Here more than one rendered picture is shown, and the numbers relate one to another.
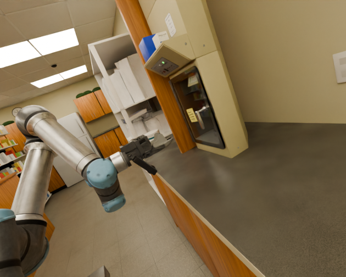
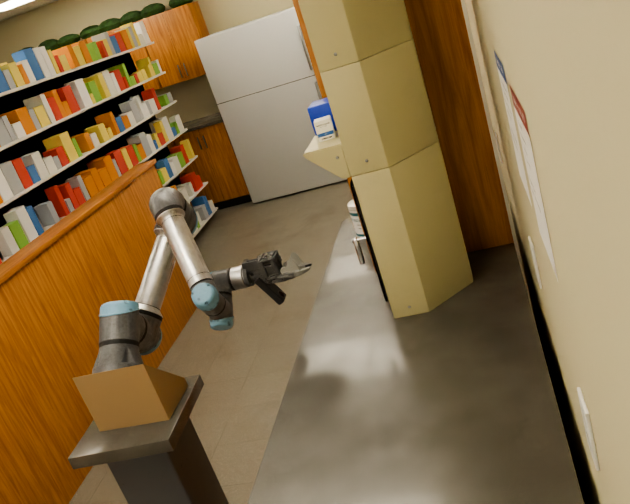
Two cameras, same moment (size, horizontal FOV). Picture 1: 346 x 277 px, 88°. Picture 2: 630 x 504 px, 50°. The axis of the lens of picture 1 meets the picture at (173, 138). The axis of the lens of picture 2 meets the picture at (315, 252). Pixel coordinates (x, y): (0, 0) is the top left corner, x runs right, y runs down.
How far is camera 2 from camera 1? 151 cm
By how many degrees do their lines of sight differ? 33
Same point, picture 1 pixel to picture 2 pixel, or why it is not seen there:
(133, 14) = not seen: hidden behind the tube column
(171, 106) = not seen: hidden behind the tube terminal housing
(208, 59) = (372, 179)
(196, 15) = (359, 120)
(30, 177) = (154, 269)
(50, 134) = (173, 238)
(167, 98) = not seen: hidden behind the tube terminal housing
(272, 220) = (322, 397)
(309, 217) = (341, 406)
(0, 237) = (129, 323)
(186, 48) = (337, 163)
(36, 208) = (155, 301)
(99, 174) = (199, 299)
